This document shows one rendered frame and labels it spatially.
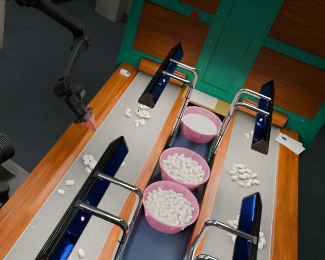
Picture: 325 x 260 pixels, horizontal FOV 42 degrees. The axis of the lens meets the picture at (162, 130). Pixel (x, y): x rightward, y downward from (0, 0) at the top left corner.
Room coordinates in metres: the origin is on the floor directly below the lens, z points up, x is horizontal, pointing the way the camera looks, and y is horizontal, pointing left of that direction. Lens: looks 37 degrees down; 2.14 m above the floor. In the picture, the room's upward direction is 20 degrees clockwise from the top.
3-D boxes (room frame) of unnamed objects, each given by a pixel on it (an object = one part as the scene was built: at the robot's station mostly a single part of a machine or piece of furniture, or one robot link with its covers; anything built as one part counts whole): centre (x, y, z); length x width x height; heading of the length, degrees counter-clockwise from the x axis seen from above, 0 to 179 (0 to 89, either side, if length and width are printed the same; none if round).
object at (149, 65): (2.37, 0.13, 0.83); 0.30 x 0.06 x 0.07; 86
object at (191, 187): (1.64, -0.17, 0.72); 0.27 x 0.27 x 0.10
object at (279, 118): (2.33, -0.55, 0.83); 0.30 x 0.06 x 0.07; 86
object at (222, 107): (2.29, -0.21, 0.77); 0.33 x 0.15 x 0.01; 86
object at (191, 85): (1.92, 0.01, 0.90); 0.20 x 0.19 x 0.45; 176
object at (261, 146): (1.89, -0.46, 1.08); 0.62 x 0.08 x 0.07; 176
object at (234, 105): (1.89, -0.38, 0.90); 0.20 x 0.19 x 0.45; 176
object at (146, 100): (1.93, 0.09, 1.08); 0.62 x 0.08 x 0.07; 176
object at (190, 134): (2.08, -0.20, 0.72); 0.27 x 0.27 x 0.10
